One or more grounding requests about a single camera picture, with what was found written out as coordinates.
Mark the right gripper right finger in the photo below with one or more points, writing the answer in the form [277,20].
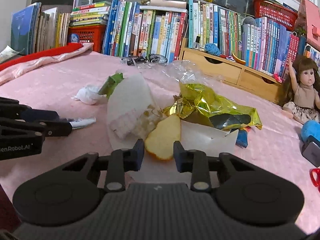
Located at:
[196,163]

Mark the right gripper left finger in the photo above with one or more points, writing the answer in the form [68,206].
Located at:
[120,162]

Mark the large white paper sheet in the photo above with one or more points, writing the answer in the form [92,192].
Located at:
[132,113]

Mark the gold foil wrapper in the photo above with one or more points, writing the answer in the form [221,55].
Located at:
[199,104]

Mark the white tissue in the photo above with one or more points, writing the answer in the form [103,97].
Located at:
[89,95]

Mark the green plastic wrapper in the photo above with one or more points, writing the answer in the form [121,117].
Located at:
[110,84]

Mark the colourful macaron snack wrapper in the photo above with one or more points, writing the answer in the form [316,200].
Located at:
[242,138]

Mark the white blue sanitary bag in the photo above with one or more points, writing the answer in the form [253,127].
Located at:
[79,123]

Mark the stack of flat books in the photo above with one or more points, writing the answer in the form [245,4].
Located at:
[85,13]

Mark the red basket on books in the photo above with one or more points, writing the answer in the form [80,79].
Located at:
[275,12]

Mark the pink folded cloth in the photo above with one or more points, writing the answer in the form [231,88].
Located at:
[18,70]

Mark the red tray box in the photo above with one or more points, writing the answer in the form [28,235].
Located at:
[71,47]

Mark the clear plastic bag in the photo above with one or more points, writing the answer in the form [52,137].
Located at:
[183,71]

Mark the wooden drawer organizer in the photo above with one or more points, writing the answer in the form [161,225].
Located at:
[233,74]

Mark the left upright book group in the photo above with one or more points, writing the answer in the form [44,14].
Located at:
[36,28]

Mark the blue yarn ball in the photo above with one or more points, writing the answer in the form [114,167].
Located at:
[212,49]

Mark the grey black small device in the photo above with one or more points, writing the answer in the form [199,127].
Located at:
[311,151]

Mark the blue Doraemon plush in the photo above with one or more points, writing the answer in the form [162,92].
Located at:
[310,128]

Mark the red plastic basket left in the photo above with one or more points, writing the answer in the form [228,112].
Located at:
[88,34]

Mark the red scissors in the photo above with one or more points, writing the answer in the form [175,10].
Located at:
[315,177]

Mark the brown-haired doll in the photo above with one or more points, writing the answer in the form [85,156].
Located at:
[302,91]

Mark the middle upright book row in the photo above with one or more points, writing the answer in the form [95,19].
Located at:
[143,28]

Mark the upright book row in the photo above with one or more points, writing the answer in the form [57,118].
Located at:
[258,43]
[143,28]

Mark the right upright book row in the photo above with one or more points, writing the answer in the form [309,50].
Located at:
[258,43]

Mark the pink toy house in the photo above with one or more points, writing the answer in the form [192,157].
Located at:
[308,19]

